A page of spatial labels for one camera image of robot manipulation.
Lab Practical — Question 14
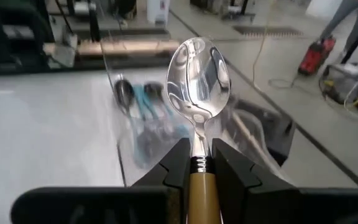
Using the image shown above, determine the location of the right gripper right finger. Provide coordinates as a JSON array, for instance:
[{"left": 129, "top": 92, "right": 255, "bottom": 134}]
[{"left": 211, "top": 138, "right": 298, "bottom": 189}]

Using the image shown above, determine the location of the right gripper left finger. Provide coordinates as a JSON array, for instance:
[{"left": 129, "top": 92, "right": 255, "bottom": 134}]
[{"left": 131, "top": 138, "right": 192, "bottom": 189}]

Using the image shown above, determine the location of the clear plastic bin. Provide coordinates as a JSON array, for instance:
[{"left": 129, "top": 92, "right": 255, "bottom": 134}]
[
  {"left": 194, "top": 90, "right": 296, "bottom": 187},
  {"left": 99, "top": 37, "right": 198, "bottom": 187}
]

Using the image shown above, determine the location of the grey equipment box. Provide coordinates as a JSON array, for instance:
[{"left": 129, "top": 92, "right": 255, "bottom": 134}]
[{"left": 318, "top": 58, "right": 358, "bottom": 116}]

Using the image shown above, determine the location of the red portable power unit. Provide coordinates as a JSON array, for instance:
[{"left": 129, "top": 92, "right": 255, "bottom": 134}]
[{"left": 297, "top": 35, "right": 337, "bottom": 76}]

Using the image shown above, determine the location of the black striped floor mat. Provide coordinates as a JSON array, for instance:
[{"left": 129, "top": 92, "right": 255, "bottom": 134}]
[{"left": 232, "top": 24, "right": 304, "bottom": 39}]

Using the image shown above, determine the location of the thin black floor cable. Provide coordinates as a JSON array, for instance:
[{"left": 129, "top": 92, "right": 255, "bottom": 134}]
[{"left": 267, "top": 77, "right": 300, "bottom": 91}]

